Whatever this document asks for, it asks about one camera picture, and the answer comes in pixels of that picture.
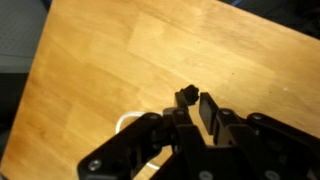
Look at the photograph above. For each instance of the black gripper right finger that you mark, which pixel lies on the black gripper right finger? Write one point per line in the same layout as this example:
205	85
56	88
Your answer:
266	146

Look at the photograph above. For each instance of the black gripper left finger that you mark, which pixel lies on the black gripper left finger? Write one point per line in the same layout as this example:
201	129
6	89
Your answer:
140	146

